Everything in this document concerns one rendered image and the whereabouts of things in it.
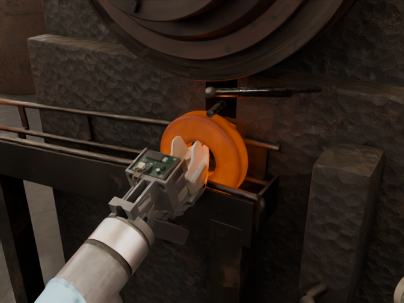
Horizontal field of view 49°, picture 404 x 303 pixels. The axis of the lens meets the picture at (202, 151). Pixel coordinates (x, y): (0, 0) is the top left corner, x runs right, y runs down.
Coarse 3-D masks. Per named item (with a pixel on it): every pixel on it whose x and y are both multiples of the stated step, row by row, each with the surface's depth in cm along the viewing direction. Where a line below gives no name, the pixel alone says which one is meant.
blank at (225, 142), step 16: (192, 112) 72; (176, 128) 73; (192, 128) 71; (208, 128) 70; (224, 128) 69; (208, 144) 71; (224, 144) 69; (240, 144) 70; (224, 160) 70; (240, 160) 69; (208, 176) 74; (224, 176) 71; (240, 176) 70; (224, 192) 72
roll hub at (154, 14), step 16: (112, 0) 56; (144, 0) 54; (160, 0) 53; (176, 0) 51; (192, 0) 50; (208, 0) 49; (224, 0) 52; (144, 16) 55; (160, 16) 53; (176, 16) 52
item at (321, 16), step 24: (96, 0) 68; (312, 0) 52; (336, 0) 50; (288, 24) 54; (312, 24) 53; (144, 48) 67; (264, 48) 57; (288, 48) 56; (168, 72) 67; (192, 72) 64; (216, 72) 62; (240, 72) 60
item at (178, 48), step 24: (240, 0) 52; (264, 0) 51; (288, 0) 51; (120, 24) 66; (144, 24) 61; (168, 24) 59; (192, 24) 57; (216, 24) 55; (240, 24) 55; (264, 24) 54; (168, 48) 63; (192, 48) 61; (216, 48) 59; (240, 48) 57
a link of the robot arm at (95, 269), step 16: (96, 240) 55; (80, 256) 54; (96, 256) 54; (112, 256) 54; (64, 272) 53; (80, 272) 52; (96, 272) 53; (112, 272) 54; (128, 272) 56; (48, 288) 52; (64, 288) 51; (80, 288) 51; (96, 288) 52; (112, 288) 54
